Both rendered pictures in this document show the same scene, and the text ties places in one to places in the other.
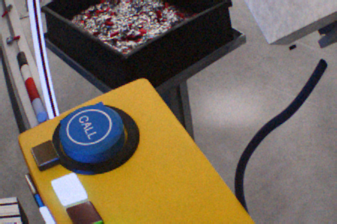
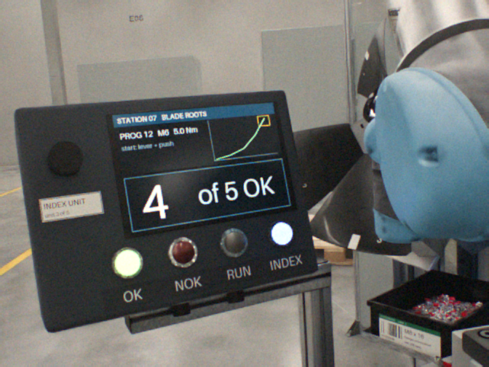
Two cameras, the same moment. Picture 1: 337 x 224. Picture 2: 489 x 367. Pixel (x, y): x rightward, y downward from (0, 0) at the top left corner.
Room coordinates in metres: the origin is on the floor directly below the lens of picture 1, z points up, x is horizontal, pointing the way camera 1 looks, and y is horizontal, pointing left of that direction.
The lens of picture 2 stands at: (1.16, 0.89, 1.25)
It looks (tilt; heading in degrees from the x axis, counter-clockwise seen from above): 9 degrees down; 265
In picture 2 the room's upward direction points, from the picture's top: 4 degrees counter-clockwise
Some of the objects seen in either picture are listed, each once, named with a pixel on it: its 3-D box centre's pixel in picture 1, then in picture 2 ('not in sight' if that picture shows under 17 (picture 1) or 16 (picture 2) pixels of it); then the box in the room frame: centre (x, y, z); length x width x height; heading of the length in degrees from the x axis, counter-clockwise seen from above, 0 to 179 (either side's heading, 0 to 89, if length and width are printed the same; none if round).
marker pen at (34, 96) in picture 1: (29, 83); not in sight; (0.63, 0.16, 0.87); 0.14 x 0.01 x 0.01; 19
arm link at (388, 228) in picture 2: not in sight; (410, 202); (0.85, 0.14, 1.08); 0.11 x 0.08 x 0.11; 168
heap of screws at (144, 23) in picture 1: (129, 25); (440, 321); (0.75, 0.03, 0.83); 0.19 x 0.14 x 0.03; 35
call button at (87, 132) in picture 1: (90, 135); not in sight; (0.30, 0.04, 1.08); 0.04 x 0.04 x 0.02
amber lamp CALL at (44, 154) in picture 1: (45, 155); not in sight; (0.29, 0.08, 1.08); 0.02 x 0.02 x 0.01; 19
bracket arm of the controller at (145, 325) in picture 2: not in sight; (233, 291); (1.13, 0.34, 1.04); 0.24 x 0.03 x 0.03; 19
